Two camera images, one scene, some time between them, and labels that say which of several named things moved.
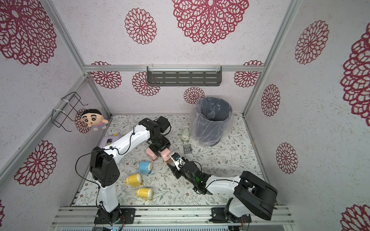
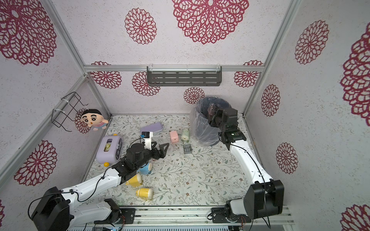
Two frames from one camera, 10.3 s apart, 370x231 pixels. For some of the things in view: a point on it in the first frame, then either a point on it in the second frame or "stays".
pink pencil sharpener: x=166 y=154 to x=174 y=136
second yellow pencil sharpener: x=146 y=193 stays
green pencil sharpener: x=185 y=135 stays
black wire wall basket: x=68 y=110 stays
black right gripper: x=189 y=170 to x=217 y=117
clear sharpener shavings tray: x=187 y=148 stays
